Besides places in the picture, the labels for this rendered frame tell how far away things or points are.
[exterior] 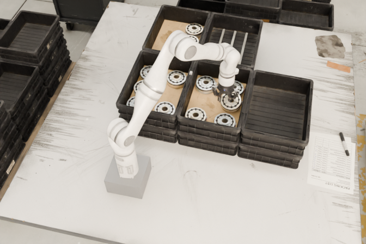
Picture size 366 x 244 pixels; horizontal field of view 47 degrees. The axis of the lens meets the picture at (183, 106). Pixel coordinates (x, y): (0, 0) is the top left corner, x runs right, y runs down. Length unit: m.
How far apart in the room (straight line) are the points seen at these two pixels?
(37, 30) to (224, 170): 1.79
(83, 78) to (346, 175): 1.49
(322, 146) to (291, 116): 0.23
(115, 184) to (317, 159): 0.98
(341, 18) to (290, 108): 2.13
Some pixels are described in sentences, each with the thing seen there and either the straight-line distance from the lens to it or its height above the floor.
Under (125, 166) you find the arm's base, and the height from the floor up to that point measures 0.90.
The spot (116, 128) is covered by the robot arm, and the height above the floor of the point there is 1.13.
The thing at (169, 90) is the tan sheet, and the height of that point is 0.83.
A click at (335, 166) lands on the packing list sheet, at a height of 0.70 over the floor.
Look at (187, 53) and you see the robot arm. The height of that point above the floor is 1.38.
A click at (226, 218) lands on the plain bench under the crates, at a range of 1.92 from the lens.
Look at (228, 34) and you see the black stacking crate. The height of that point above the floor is 0.83.
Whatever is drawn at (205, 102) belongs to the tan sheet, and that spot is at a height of 0.83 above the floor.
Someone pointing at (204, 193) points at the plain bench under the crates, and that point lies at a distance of 1.97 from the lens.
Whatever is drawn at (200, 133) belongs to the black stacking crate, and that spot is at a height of 0.83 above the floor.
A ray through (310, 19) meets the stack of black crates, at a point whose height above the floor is 0.38.
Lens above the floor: 2.44
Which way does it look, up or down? 51 degrees down
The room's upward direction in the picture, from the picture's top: straight up
